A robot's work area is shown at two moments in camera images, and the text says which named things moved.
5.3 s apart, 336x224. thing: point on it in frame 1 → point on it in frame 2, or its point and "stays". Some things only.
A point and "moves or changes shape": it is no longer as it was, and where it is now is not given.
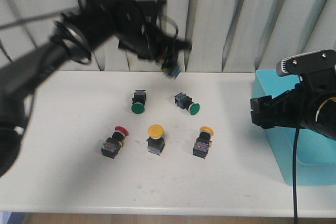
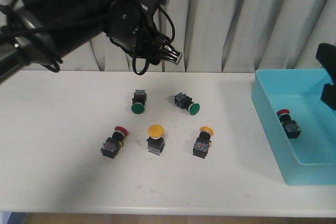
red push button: x=111 y=147 stays
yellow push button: x=156 y=142 stays
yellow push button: x=202 y=144 stays
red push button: x=171 y=71 moves or changes shape
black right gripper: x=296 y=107 → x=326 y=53
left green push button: x=138 y=101 stays
